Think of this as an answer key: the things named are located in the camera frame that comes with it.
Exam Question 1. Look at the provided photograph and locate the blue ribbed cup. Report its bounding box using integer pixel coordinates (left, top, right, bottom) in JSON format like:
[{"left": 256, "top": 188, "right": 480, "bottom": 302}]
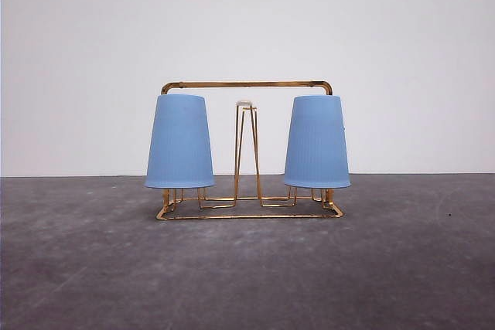
[
  {"left": 144, "top": 94, "right": 215, "bottom": 189},
  {"left": 285, "top": 95, "right": 351, "bottom": 189}
]

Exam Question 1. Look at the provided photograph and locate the gold wire cup rack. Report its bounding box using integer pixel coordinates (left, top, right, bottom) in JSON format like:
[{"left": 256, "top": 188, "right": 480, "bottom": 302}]
[{"left": 156, "top": 80, "right": 343, "bottom": 220}]

